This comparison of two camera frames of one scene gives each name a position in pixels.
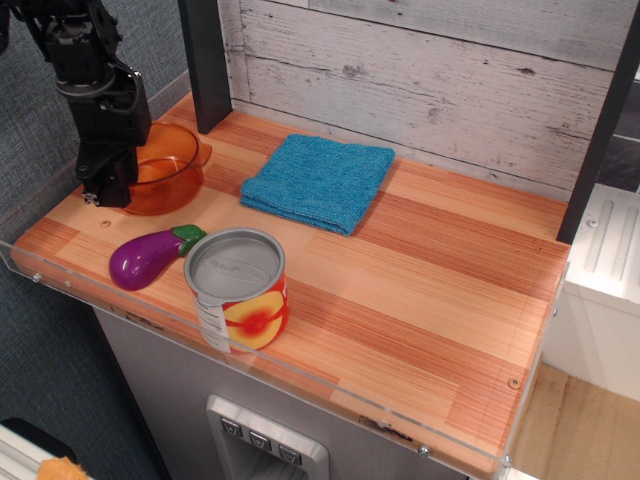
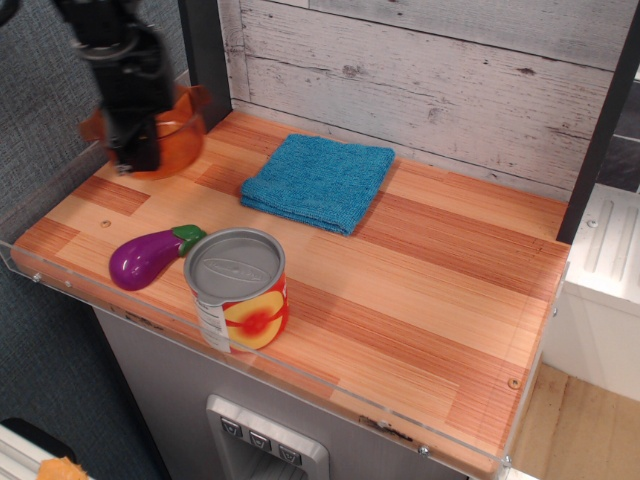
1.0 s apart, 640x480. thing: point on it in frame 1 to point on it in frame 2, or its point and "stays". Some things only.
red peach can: [239, 281] stays
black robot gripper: [105, 96] to [133, 77]
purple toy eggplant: [136, 260] stays
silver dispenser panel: [250, 446] stays
